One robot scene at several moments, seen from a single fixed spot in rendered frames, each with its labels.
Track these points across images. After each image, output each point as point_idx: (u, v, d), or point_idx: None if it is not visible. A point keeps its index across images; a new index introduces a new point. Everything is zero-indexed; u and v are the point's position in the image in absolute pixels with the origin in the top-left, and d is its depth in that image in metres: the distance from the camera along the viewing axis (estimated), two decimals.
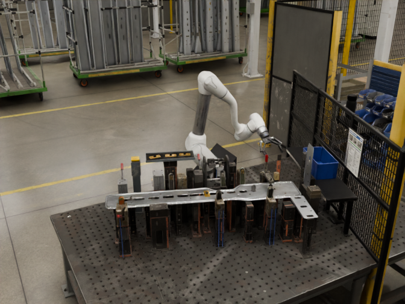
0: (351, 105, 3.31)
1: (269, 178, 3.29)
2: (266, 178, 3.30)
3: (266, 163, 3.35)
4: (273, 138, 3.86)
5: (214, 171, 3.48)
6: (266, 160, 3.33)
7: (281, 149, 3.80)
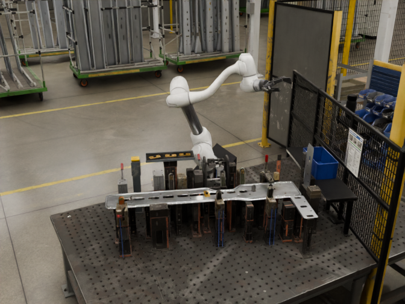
0: (351, 105, 3.31)
1: (269, 178, 3.29)
2: (266, 178, 3.30)
3: (266, 163, 3.35)
4: (274, 79, 3.26)
5: (214, 171, 3.48)
6: (266, 160, 3.33)
7: (287, 77, 3.17)
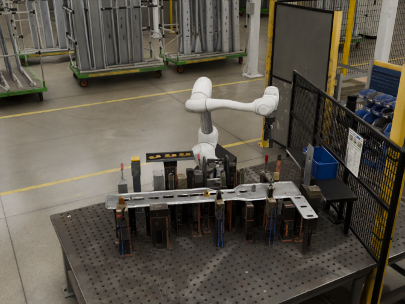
0: (351, 105, 3.31)
1: (269, 178, 3.29)
2: (266, 178, 3.30)
3: (266, 163, 3.35)
4: None
5: (214, 171, 3.48)
6: (266, 160, 3.33)
7: (267, 137, 3.34)
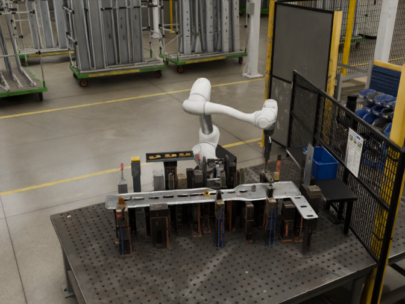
0: (351, 105, 3.31)
1: (269, 178, 3.29)
2: (266, 178, 3.30)
3: (266, 163, 3.35)
4: None
5: (214, 171, 3.48)
6: (266, 160, 3.33)
7: None
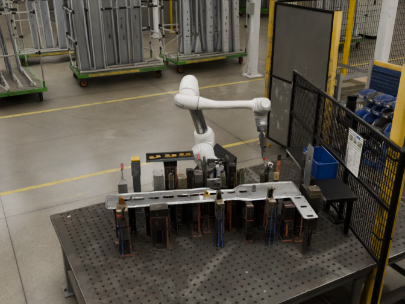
0: (351, 105, 3.31)
1: None
2: (266, 168, 3.30)
3: (264, 161, 3.39)
4: None
5: (214, 171, 3.48)
6: (263, 158, 3.39)
7: None
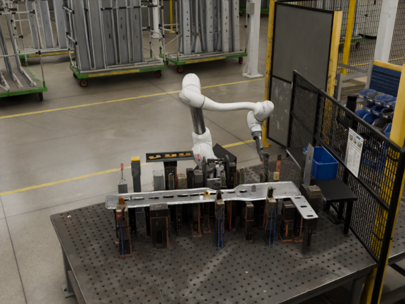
0: (351, 105, 3.31)
1: (264, 158, 3.37)
2: (263, 161, 3.36)
3: (263, 163, 3.42)
4: None
5: (214, 171, 3.48)
6: (262, 160, 3.44)
7: None
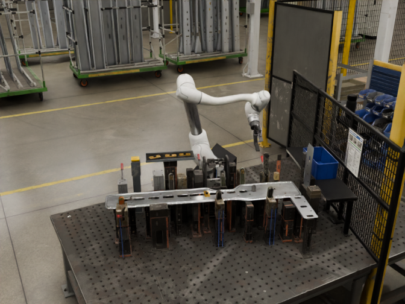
0: (351, 105, 3.31)
1: (264, 158, 3.37)
2: (263, 161, 3.36)
3: (263, 163, 3.42)
4: (255, 135, 3.64)
5: (214, 171, 3.48)
6: (262, 160, 3.44)
7: (259, 148, 3.58)
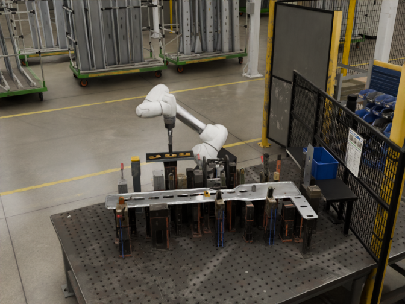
0: (351, 105, 3.31)
1: (264, 158, 3.37)
2: (263, 161, 3.36)
3: (263, 163, 3.42)
4: None
5: (214, 171, 3.48)
6: (262, 160, 3.44)
7: (172, 143, 3.46)
